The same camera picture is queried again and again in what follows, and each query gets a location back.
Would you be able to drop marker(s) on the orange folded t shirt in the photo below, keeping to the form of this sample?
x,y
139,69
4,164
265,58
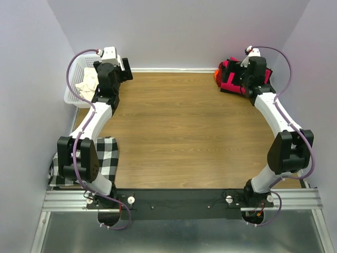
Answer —
x,y
216,74

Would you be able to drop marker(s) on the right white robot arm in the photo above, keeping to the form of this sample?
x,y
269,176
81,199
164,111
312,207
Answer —
x,y
290,150

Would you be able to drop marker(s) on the white t shirt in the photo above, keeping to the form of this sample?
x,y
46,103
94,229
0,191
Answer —
x,y
89,84

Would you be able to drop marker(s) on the aluminium frame rail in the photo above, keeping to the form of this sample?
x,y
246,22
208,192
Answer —
x,y
288,199

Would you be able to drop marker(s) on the pink folded t shirt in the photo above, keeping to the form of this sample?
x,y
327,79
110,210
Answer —
x,y
250,80

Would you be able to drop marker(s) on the white plastic basket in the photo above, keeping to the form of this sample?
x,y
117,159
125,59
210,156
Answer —
x,y
76,75

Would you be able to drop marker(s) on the black white checkered cloth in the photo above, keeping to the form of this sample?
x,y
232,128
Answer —
x,y
108,154

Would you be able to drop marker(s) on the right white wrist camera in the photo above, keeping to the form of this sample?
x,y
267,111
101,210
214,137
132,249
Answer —
x,y
250,51

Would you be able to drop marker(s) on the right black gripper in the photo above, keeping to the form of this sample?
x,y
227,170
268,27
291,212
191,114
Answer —
x,y
234,67

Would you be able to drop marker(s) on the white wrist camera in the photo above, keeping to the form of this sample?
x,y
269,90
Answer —
x,y
250,51
110,56

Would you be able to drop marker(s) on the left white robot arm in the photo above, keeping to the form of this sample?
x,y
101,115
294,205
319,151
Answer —
x,y
77,154

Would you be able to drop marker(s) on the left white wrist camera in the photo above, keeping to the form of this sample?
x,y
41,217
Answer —
x,y
110,56

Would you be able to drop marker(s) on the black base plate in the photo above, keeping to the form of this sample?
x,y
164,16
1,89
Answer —
x,y
171,204

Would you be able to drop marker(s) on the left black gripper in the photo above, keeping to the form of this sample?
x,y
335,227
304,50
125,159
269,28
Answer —
x,y
126,75

